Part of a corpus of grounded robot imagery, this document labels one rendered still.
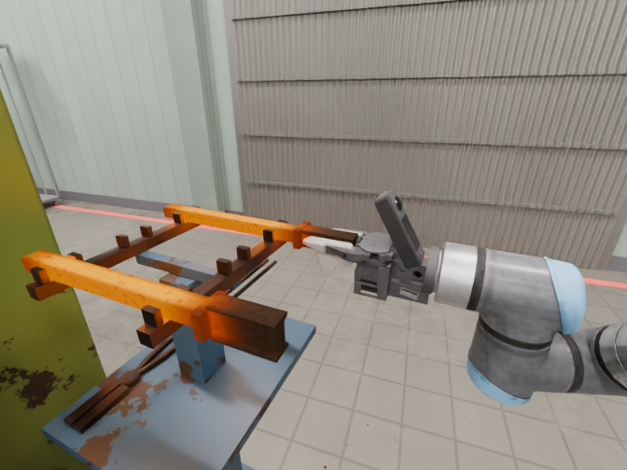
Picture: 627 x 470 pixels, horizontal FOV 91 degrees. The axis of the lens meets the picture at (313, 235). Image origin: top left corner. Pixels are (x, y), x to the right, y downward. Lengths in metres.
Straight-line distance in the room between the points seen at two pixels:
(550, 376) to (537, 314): 0.11
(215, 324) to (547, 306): 0.39
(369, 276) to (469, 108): 2.27
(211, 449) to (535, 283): 0.50
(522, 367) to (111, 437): 0.61
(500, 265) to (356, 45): 2.41
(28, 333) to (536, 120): 2.78
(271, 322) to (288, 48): 2.69
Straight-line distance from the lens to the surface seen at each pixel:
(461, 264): 0.45
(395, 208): 0.45
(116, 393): 0.69
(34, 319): 0.84
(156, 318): 0.38
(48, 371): 0.91
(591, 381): 0.59
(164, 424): 0.63
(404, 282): 0.50
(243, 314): 0.32
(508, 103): 2.71
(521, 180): 2.81
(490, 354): 0.52
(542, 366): 0.55
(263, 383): 0.63
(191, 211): 0.66
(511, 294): 0.46
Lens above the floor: 1.20
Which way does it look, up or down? 24 degrees down
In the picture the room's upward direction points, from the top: straight up
